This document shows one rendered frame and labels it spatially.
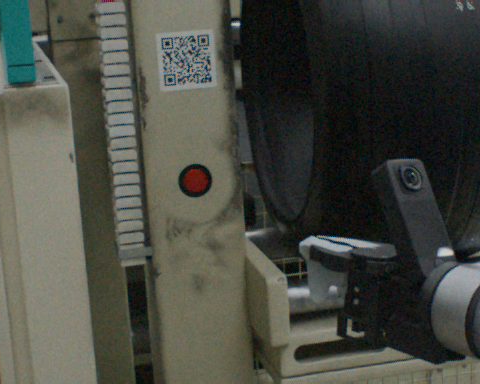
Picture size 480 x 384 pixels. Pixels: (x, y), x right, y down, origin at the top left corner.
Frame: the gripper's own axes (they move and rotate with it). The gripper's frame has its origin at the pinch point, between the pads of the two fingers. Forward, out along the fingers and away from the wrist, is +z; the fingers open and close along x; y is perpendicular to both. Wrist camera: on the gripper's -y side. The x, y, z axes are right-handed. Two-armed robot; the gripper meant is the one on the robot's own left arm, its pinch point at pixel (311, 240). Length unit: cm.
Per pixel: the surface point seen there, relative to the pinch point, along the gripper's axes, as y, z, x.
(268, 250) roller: 13, 50, 33
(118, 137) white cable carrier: -6.2, 42.6, 1.2
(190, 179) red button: -1.2, 36.6, 8.9
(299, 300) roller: 13.7, 25.4, 19.4
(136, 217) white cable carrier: 4.3, 40.8, 3.3
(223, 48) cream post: -18.6, 34.9, 12.0
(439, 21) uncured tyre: -23.0, 9.8, 25.6
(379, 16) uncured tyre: -23.2, 13.0, 19.0
